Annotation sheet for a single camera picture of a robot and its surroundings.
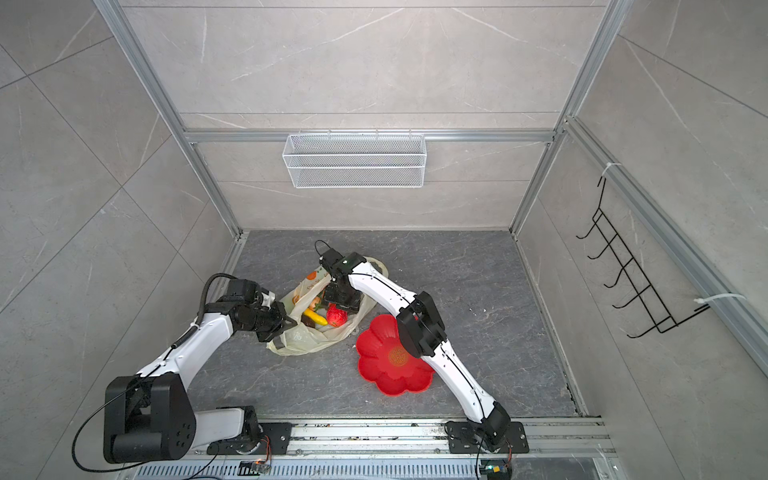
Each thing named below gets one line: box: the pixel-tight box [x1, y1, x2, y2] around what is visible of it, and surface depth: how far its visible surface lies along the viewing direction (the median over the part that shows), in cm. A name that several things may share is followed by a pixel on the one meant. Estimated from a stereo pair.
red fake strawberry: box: [326, 302, 349, 327], surface depth 92 cm
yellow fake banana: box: [304, 308, 328, 326], surface depth 95 cm
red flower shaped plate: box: [356, 314, 435, 396], surface depth 87 cm
